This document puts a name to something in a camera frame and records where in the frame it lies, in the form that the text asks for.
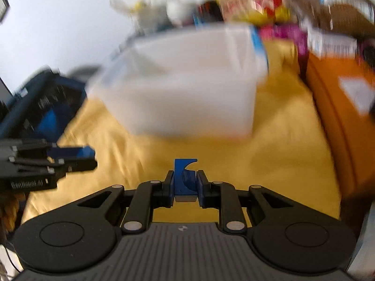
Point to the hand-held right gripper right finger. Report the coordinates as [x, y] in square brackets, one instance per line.
[202, 188]

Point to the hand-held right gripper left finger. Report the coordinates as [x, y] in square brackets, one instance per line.
[170, 187]

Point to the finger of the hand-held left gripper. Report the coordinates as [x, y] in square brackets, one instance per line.
[79, 166]
[76, 152]

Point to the blue plastic block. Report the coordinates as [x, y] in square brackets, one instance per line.
[183, 181]

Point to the white plastic storage bin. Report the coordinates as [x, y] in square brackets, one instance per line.
[181, 87]

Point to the yellow cloth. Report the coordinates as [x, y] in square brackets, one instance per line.
[281, 158]

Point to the white plastic bag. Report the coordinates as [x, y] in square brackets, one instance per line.
[140, 11]

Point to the orange box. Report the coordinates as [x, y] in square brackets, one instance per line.
[337, 108]

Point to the pink plastic bag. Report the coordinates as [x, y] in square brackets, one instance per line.
[285, 33]

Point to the small white box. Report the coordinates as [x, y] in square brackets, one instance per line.
[331, 44]

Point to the brown parcel bag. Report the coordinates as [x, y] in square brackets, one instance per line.
[345, 11]

